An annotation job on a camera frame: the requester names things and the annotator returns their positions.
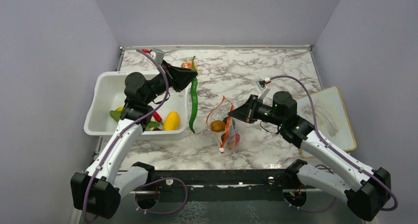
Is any white board yellow rim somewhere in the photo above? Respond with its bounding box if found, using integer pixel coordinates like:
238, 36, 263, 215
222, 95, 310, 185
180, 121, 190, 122
311, 85, 357, 152

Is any brown kiwi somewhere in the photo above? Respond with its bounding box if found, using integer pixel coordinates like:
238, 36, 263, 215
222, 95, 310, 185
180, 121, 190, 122
209, 120, 226, 133

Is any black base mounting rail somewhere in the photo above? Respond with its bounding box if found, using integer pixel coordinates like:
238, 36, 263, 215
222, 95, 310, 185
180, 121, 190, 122
133, 159, 307, 208

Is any green chili pepper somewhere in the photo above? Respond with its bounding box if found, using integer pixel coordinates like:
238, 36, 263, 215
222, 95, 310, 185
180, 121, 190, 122
188, 56, 199, 134

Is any clear orange-zipper zip bag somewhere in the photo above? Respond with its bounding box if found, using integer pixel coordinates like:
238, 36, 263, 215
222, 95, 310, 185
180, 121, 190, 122
206, 96, 241, 154

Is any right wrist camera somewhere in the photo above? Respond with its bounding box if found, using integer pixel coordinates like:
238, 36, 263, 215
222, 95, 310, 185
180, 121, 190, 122
256, 77, 271, 100

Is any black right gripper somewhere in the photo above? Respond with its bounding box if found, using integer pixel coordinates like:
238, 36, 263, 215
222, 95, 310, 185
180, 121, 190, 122
228, 94, 284, 127

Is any red chili pepper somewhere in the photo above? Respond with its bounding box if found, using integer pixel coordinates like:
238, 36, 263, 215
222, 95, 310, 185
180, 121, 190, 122
153, 112, 162, 123

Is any green leaf vegetable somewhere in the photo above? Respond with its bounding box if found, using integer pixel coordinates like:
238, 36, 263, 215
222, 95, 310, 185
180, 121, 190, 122
109, 110, 163, 131

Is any yellow mango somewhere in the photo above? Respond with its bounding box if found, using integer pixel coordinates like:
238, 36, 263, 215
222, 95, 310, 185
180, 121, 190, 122
163, 111, 180, 131

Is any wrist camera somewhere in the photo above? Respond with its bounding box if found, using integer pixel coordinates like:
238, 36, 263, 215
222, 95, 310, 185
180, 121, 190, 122
149, 48, 166, 65
256, 77, 271, 100

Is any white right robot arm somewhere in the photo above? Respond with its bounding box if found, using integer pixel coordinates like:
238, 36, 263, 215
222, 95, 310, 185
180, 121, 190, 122
228, 91, 391, 222

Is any white plastic bin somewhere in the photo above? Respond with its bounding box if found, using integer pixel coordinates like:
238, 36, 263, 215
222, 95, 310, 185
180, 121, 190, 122
84, 72, 190, 141

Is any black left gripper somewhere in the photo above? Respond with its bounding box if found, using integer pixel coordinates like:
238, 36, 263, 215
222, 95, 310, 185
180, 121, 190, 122
143, 59, 198, 104

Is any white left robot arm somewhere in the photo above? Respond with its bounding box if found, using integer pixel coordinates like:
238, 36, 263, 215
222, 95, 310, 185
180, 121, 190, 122
70, 61, 198, 224

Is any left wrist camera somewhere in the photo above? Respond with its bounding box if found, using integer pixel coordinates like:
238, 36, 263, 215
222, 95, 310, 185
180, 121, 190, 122
149, 48, 166, 65

